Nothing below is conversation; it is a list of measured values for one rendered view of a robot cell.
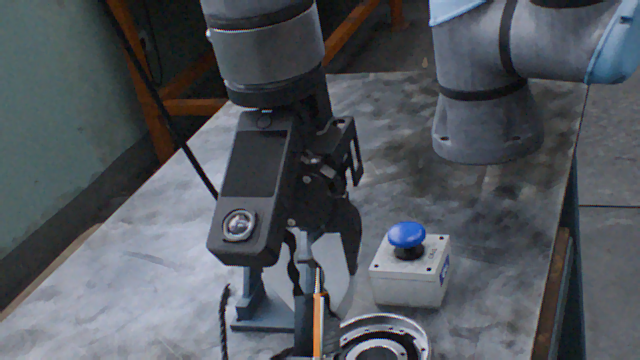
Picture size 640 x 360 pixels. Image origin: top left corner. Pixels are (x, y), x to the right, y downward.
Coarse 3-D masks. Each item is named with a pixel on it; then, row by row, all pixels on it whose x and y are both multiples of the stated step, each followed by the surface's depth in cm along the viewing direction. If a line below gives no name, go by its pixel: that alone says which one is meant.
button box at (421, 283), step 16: (384, 240) 89; (432, 240) 87; (448, 240) 87; (384, 256) 86; (400, 256) 85; (416, 256) 84; (432, 256) 84; (448, 256) 87; (384, 272) 84; (400, 272) 83; (416, 272) 83; (432, 272) 82; (448, 272) 87; (384, 288) 85; (400, 288) 84; (416, 288) 83; (432, 288) 83; (384, 304) 86; (400, 304) 85; (416, 304) 85; (432, 304) 84
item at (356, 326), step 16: (352, 320) 78; (368, 320) 79; (384, 320) 78; (400, 320) 78; (352, 336) 78; (416, 336) 77; (352, 352) 76; (368, 352) 77; (384, 352) 77; (400, 352) 75; (432, 352) 73
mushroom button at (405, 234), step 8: (400, 224) 85; (408, 224) 85; (416, 224) 85; (392, 232) 84; (400, 232) 84; (408, 232) 84; (416, 232) 84; (424, 232) 84; (392, 240) 84; (400, 240) 83; (408, 240) 83; (416, 240) 83; (408, 248) 85
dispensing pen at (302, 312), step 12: (312, 264) 66; (300, 300) 64; (312, 300) 64; (300, 312) 64; (312, 312) 64; (300, 324) 64; (312, 324) 64; (300, 336) 64; (312, 336) 64; (300, 348) 64; (312, 348) 64
